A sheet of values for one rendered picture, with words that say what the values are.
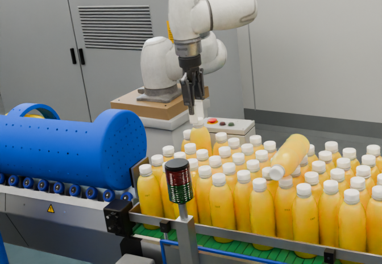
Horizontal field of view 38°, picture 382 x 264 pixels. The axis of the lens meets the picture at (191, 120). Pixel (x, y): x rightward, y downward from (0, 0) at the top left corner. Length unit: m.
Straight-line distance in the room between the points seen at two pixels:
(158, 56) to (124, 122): 0.62
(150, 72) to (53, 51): 2.01
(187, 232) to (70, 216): 0.72
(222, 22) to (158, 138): 0.88
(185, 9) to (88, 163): 0.60
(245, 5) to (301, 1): 2.73
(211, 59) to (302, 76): 2.22
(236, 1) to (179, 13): 0.19
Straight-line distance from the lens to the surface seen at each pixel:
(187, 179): 1.39
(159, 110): 2.46
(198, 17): 1.77
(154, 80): 2.52
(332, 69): 4.56
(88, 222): 2.03
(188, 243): 1.48
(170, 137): 2.47
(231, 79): 3.91
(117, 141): 1.91
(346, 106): 4.61
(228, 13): 1.79
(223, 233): 1.64
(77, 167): 1.93
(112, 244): 2.04
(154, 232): 1.81
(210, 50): 2.50
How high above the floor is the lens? 1.83
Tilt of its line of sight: 20 degrees down
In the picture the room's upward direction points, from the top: 7 degrees counter-clockwise
